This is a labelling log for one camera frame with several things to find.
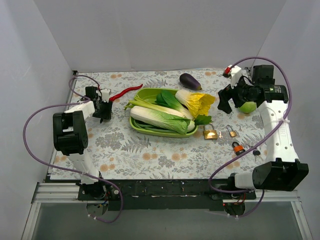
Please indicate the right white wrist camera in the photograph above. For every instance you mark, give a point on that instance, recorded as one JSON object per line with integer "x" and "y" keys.
{"x": 234, "y": 74}

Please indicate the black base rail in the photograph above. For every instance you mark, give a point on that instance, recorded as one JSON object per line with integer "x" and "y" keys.
{"x": 156, "y": 194}

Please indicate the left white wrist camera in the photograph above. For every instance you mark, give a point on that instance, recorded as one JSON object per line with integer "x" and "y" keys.
{"x": 105, "y": 95}

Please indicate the large napa cabbage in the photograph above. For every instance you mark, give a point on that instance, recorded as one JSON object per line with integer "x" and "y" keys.
{"x": 162, "y": 120}

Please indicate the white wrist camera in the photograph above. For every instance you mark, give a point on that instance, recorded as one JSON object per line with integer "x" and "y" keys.
{"x": 105, "y": 95}
{"x": 234, "y": 74}

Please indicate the purple eggplant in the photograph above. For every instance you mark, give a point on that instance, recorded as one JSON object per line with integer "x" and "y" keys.
{"x": 189, "y": 82}

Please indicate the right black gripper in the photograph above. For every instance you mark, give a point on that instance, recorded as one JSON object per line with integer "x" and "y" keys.
{"x": 230, "y": 92}

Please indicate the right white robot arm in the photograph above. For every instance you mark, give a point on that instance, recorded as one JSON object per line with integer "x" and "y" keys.
{"x": 282, "y": 170}

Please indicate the green oval tray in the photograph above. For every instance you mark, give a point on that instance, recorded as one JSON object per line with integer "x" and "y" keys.
{"x": 149, "y": 95}

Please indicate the small brass padlock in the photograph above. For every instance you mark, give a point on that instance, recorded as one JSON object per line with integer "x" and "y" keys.
{"x": 231, "y": 131}

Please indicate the green bok choy leaves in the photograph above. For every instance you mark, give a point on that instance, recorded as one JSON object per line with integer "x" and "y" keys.
{"x": 166, "y": 99}

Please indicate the yellow leaf cabbage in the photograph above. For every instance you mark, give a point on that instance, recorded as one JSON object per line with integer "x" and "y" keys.
{"x": 196, "y": 102}

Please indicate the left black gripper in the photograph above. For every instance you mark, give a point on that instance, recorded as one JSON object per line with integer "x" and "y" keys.
{"x": 105, "y": 111}

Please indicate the black key bunch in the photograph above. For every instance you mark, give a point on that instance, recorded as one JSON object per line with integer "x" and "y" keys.
{"x": 256, "y": 153}

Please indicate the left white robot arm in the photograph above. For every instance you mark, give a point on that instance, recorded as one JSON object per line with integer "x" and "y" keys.
{"x": 70, "y": 137}

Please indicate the round green cabbage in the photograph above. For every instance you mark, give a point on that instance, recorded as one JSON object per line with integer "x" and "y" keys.
{"x": 248, "y": 107}

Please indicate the large brass padlock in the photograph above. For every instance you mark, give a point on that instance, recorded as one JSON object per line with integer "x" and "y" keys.
{"x": 209, "y": 132}

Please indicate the orange black padlock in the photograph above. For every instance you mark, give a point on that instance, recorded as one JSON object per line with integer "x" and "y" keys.
{"x": 237, "y": 148}

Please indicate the red chili pepper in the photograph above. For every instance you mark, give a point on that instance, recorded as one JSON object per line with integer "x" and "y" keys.
{"x": 119, "y": 95}

